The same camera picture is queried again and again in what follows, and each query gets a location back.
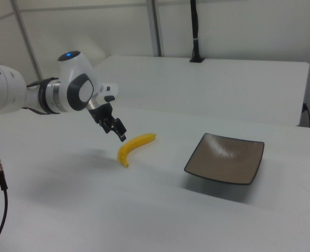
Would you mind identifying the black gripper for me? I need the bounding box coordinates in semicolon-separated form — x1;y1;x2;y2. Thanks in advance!
88;102;127;143

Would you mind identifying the yellow banana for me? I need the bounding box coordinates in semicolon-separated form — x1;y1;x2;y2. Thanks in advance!
117;132;157;169

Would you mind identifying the square brown ceramic plate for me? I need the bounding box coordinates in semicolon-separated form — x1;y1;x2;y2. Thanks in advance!
184;132;265;186

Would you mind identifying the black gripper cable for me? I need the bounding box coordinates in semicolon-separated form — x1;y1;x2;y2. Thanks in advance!
22;77;60;116

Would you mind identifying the black camera stand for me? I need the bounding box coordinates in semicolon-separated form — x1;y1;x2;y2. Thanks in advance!
189;0;206;64

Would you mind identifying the black cable with blue plug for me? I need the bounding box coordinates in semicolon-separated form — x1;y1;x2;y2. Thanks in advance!
302;102;310;128

